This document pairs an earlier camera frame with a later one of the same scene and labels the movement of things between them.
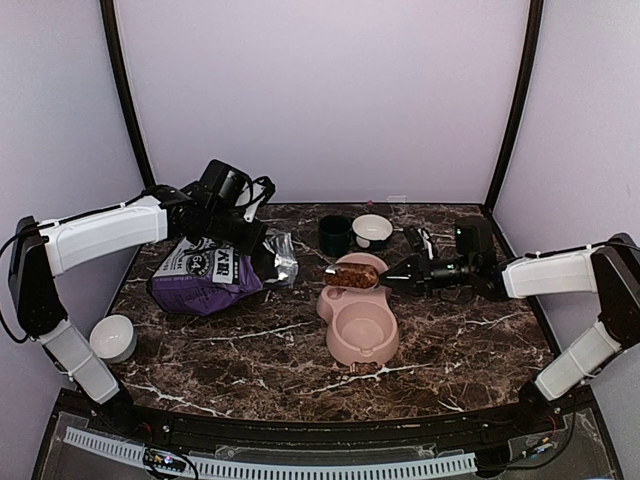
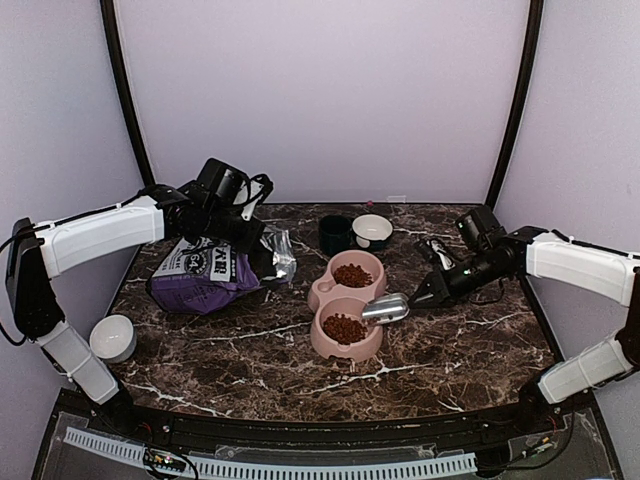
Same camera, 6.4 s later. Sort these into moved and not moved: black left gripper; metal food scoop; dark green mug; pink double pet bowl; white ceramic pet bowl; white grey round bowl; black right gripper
Moved: black right gripper; pink double pet bowl; metal food scoop
Not moved: black left gripper; white grey round bowl; dark green mug; white ceramic pet bowl
